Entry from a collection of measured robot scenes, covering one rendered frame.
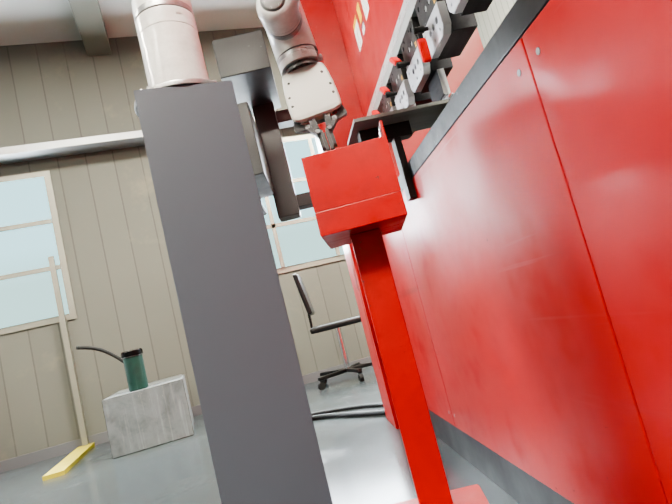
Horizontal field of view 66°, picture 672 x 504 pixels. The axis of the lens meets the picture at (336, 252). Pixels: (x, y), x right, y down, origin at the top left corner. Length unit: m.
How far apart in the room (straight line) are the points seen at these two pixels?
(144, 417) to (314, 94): 2.93
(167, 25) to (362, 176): 0.49
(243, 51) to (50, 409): 3.23
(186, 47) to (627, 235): 0.84
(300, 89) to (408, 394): 0.61
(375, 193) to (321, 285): 3.91
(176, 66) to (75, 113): 4.11
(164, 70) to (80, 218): 3.83
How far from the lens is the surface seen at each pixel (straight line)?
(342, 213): 0.93
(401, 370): 0.99
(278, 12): 1.01
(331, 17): 2.64
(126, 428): 3.69
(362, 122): 1.41
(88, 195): 4.92
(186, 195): 0.97
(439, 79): 1.53
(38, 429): 4.82
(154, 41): 1.14
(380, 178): 0.94
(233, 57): 2.72
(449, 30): 1.38
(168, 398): 3.66
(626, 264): 0.70
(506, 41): 0.86
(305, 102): 1.02
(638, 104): 0.64
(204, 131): 1.01
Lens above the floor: 0.52
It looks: 7 degrees up
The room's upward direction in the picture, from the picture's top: 14 degrees counter-clockwise
